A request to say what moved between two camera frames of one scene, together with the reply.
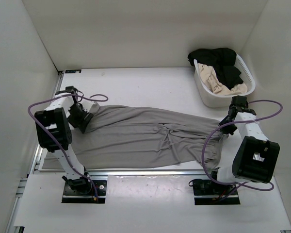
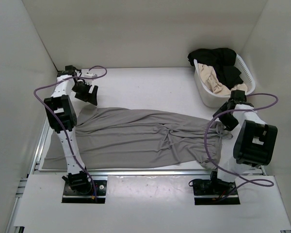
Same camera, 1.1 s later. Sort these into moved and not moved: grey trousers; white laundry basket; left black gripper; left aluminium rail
Moved: left black gripper
Not moved: grey trousers; white laundry basket; left aluminium rail
